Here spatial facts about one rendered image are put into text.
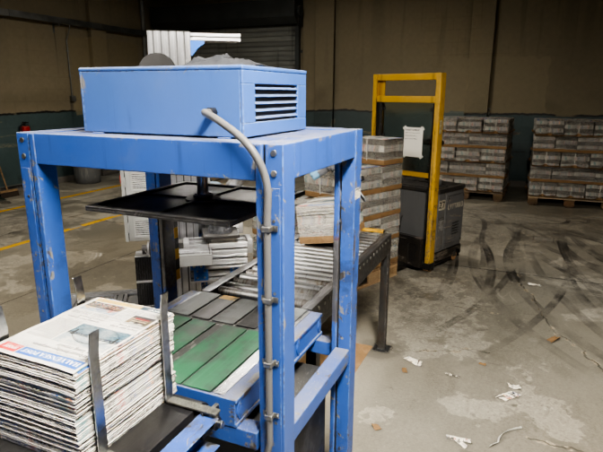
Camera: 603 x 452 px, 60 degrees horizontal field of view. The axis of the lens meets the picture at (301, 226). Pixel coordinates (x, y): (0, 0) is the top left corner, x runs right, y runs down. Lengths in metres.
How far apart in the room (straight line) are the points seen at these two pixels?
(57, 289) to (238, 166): 0.88
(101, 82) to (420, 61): 9.16
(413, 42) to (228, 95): 9.27
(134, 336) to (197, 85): 0.72
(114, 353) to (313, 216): 1.86
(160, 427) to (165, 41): 2.40
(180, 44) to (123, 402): 2.36
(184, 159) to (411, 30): 9.42
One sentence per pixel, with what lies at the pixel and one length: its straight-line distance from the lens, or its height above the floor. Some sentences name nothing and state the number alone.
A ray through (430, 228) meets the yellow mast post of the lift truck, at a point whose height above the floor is 0.45.
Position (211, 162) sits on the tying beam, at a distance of 1.44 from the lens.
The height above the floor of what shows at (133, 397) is 0.88.
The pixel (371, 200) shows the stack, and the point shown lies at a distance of 4.55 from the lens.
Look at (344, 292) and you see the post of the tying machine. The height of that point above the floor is 0.93.
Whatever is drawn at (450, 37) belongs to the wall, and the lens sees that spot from 10.58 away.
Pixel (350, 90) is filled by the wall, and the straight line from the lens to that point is 10.98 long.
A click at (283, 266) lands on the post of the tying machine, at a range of 1.40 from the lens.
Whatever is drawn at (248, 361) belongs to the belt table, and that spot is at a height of 0.80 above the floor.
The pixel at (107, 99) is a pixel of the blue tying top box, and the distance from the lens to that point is 1.80.
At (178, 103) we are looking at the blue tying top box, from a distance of 1.63.
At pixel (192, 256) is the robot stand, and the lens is 3.22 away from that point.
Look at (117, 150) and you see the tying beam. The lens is 1.64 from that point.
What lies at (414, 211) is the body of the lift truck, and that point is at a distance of 5.32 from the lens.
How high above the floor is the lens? 1.68
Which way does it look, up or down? 14 degrees down
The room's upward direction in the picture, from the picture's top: straight up
